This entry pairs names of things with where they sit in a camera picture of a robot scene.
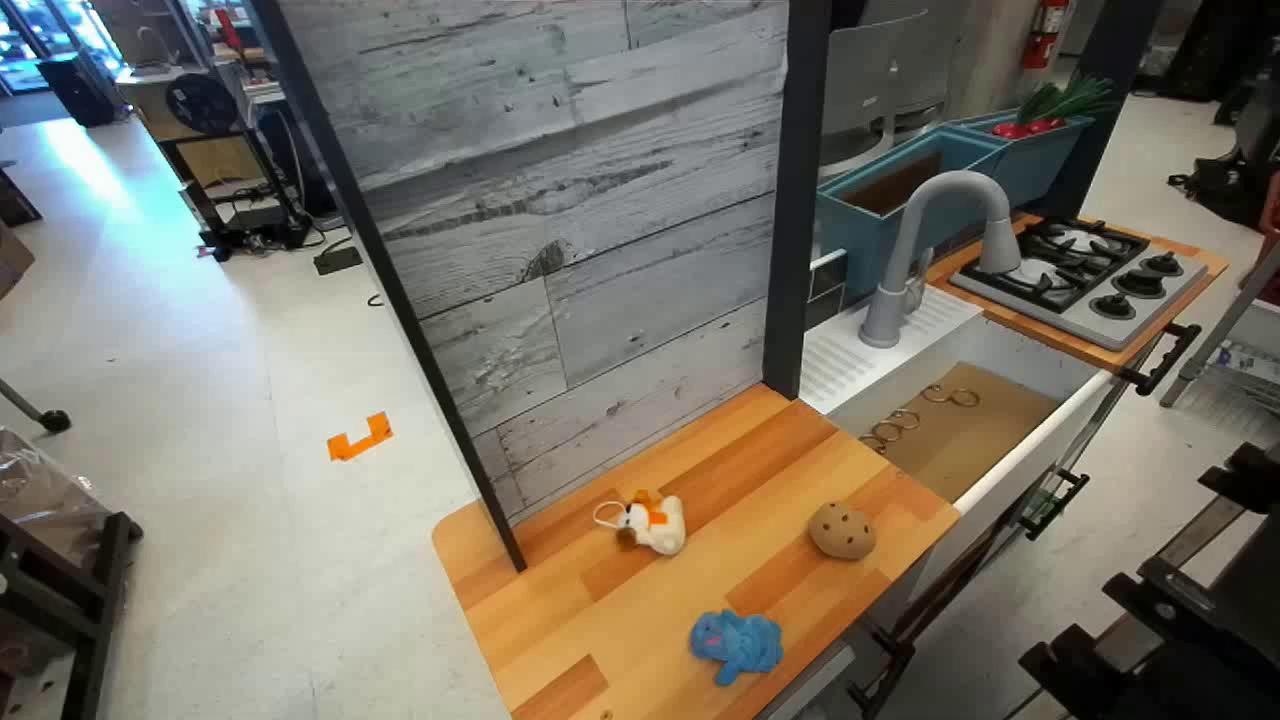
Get grey curved toy faucet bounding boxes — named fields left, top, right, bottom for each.
left=855, top=167, right=1022, bottom=353

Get grey wood backdrop panel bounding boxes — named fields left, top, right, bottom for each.
left=273, top=0, right=798, bottom=527

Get white and orange plush toy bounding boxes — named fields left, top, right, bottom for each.
left=587, top=488, right=692, bottom=562

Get wooden kitchen counter top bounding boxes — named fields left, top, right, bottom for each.
left=429, top=380, right=964, bottom=720

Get brown cookie plush toy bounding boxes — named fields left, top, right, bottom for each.
left=804, top=497, right=880, bottom=566

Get large blue plastic bin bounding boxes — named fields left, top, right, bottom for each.
left=811, top=126, right=1013, bottom=267

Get blue plush toy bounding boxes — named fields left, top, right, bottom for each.
left=684, top=607, right=786, bottom=693

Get brown cardboard sink liner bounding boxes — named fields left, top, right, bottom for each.
left=855, top=362, right=1063, bottom=503

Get grey computer monitor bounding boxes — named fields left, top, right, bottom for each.
left=816, top=4, right=939, bottom=146

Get wooden stove base board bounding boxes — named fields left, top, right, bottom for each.
left=924, top=208, right=1231, bottom=375

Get grey toy stove top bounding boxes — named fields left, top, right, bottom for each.
left=946, top=218, right=1212, bottom=358

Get blue bin with toy vegetables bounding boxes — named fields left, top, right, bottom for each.
left=933, top=107, right=1108, bottom=208

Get green toy vegetables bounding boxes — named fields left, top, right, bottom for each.
left=1015, top=71, right=1121, bottom=133

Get metal shelf cart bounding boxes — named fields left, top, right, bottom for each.
left=86, top=0, right=320, bottom=263

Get red fire extinguisher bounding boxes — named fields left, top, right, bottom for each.
left=1019, top=0, right=1072, bottom=77

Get black vertical frame post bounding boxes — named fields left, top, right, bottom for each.
left=758, top=0, right=841, bottom=405

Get black slanted frame bar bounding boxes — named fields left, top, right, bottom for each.
left=247, top=0, right=530, bottom=578

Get black sink cabinet handle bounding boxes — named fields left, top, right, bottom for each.
left=1015, top=463, right=1091, bottom=546

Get black oven drawer handle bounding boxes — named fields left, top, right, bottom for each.
left=1117, top=322, right=1204, bottom=400

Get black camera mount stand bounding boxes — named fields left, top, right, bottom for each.
left=1015, top=441, right=1280, bottom=720

